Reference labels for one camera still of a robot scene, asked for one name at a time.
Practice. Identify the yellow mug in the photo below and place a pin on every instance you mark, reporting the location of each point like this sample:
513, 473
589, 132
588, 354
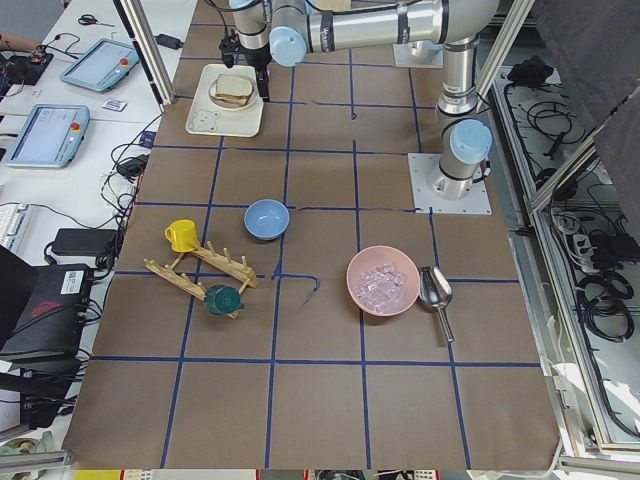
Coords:
182, 235

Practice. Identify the wooden mug rack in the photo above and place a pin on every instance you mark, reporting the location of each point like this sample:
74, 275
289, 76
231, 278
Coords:
241, 271

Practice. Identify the blue bowl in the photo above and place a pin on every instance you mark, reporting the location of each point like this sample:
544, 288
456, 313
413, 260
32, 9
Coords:
266, 219

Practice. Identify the dark green mug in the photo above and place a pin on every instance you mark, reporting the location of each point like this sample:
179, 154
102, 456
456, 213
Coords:
223, 300

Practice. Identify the bread slice on plate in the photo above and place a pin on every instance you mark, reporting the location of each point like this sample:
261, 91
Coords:
231, 103

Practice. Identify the black laptop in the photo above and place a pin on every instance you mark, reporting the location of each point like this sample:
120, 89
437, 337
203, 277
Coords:
41, 308

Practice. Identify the black power adapter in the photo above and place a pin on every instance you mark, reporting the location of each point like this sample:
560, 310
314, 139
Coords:
83, 242

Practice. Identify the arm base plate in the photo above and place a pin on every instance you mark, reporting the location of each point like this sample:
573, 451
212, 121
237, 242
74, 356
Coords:
403, 58
434, 192

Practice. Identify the near teach pendant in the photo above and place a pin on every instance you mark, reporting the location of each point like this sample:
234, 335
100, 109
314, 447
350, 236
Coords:
50, 137

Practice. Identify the far teach pendant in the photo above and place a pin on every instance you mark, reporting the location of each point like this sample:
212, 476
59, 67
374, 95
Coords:
102, 66

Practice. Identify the black scissors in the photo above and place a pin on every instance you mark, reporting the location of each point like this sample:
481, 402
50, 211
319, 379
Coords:
89, 19

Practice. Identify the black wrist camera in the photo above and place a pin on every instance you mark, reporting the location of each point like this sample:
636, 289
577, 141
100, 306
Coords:
229, 48

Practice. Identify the bread slice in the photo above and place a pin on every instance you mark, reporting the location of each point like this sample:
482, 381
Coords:
232, 86
231, 103

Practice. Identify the white round plate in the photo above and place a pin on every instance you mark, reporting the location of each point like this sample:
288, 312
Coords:
252, 99

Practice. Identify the cream bear serving tray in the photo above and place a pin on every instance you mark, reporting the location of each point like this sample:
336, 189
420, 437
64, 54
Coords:
205, 118

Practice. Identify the aluminium frame post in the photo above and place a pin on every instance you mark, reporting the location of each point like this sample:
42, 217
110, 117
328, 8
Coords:
137, 27

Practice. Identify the pink bowl with ice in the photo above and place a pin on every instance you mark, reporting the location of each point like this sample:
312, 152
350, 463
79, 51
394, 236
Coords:
382, 280

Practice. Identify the small black adapter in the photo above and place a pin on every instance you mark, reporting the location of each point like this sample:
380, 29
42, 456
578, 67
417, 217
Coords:
169, 41

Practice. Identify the teach pendant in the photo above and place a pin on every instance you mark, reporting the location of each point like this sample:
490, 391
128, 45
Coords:
50, 137
102, 66

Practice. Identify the metal scoop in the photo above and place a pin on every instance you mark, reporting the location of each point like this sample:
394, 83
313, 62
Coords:
436, 295

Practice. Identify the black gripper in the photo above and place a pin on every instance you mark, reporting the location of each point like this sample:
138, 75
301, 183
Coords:
258, 59

